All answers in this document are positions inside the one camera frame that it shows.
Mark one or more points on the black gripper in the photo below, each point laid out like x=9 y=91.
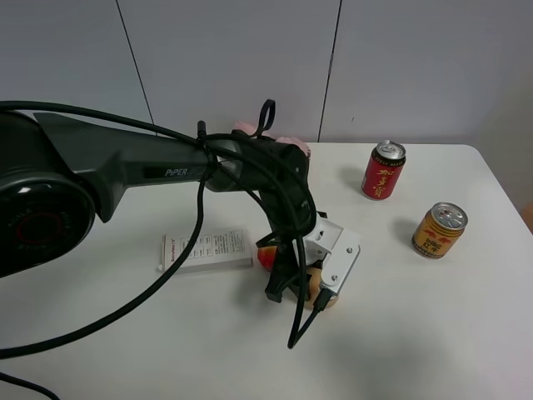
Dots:
x=285 y=270

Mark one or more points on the tan potato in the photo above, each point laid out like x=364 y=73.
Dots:
x=313 y=289

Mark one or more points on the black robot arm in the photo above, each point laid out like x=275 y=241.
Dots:
x=64 y=167

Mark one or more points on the rainbow glitter ball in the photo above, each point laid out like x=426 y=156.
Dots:
x=266 y=256

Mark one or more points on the white cardboard box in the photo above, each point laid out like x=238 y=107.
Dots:
x=215 y=250

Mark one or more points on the red drink can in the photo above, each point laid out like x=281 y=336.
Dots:
x=383 y=169

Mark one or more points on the pink rolled towel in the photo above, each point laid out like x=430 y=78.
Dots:
x=249 y=129

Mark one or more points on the gold drink can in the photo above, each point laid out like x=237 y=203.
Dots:
x=438 y=231

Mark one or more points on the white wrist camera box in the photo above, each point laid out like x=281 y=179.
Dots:
x=337 y=248

